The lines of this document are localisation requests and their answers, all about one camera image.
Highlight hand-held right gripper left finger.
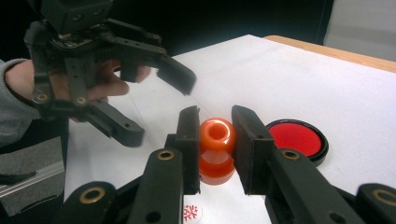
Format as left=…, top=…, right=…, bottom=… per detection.
left=127, top=105, right=201, bottom=224

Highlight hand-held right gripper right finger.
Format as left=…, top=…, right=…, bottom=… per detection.
left=231, top=105, right=366, bottom=224

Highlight round red ink pad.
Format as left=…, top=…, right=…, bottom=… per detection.
left=265, top=119, right=330, bottom=167

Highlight orange stamp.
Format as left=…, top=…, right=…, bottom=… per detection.
left=198, top=117, right=237, bottom=187

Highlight white paper sheet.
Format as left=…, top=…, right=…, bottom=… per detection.
left=182, top=174, right=272, bottom=224

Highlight large white table cover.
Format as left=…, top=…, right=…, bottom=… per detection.
left=64, top=34, right=396, bottom=224

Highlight aluminium floor rail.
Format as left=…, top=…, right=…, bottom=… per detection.
left=0, top=160, right=67, bottom=199

